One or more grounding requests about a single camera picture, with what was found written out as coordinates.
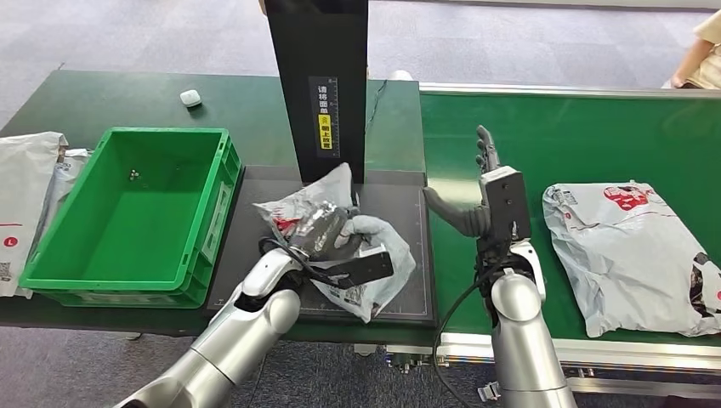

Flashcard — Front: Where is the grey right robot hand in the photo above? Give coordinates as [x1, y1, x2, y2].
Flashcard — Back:
[423, 124, 502, 238]

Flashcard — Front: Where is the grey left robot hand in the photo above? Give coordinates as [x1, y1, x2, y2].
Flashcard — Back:
[288, 203, 363, 263]

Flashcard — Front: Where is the grey package red print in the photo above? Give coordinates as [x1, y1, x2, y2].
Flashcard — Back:
[542, 181, 721, 339]
[253, 162, 417, 325]

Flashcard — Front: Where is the black weighing platform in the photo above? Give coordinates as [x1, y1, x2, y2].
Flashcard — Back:
[205, 164, 438, 328]

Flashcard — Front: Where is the grey flat package red print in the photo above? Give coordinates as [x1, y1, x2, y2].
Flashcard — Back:
[542, 181, 721, 339]

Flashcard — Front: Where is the green plastic basket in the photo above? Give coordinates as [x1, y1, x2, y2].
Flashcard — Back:
[20, 127, 242, 309]

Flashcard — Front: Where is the yellow column label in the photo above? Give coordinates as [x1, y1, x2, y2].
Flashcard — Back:
[318, 114, 334, 151]

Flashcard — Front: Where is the conveyor terminal block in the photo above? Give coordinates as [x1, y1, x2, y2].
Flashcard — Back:
[385, 351, 450, 377]

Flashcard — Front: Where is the green conveyor belt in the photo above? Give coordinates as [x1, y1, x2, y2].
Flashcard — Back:
[419, 91, 721, 349]

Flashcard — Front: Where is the black scanner column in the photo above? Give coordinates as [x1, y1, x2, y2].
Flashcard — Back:
[264, 0, 370, 185]

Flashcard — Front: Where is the dark green table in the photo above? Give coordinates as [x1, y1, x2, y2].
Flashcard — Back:
[0, 70, 440, 348]

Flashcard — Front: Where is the grey mailer bag with label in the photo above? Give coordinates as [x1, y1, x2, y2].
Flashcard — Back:
[34, 148, 93, 243]

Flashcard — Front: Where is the person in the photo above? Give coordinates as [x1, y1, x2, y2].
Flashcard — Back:
[670, 11, 721, 90]

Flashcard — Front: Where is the white plastic mailer bag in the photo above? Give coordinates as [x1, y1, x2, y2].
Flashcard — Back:
[0, 131, 69, 298]

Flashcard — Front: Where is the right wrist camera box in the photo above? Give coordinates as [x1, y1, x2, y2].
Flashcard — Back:
[480, 166, 533, 243]

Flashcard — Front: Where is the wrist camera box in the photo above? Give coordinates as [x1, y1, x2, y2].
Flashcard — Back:
[332, 252, 395, 290]
[480, 166, 533, 243]

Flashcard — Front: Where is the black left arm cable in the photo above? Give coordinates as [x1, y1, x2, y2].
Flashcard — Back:
[258, 237, 339, 286]

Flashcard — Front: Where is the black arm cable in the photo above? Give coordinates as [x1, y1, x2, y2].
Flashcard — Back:
[258, 237, 339, 286]
[432, 264, 502, 408]

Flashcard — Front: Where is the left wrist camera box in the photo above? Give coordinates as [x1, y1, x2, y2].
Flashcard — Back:
[332, 252, 395, 290]

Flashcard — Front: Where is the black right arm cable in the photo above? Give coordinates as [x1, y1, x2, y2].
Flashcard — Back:
[432, 264, 502, 408]

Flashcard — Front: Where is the thin black table cable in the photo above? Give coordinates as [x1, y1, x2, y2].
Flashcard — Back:
[365, 79, 389, 136]

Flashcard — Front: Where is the aluminium conveyor frame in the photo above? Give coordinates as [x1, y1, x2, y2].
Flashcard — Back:
[383, 82, 721, 398]

